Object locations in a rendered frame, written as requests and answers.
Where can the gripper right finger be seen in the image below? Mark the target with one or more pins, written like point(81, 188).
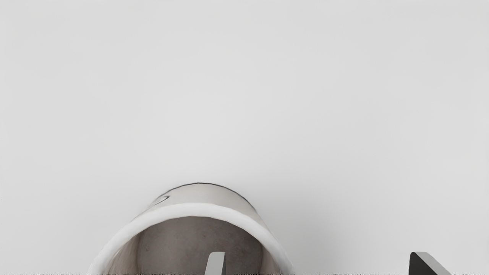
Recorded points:
point(422, 266)

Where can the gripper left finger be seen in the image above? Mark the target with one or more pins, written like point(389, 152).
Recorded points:
point(216, 264)

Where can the white mug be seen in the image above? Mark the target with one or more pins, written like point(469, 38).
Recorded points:
point(191, 214)

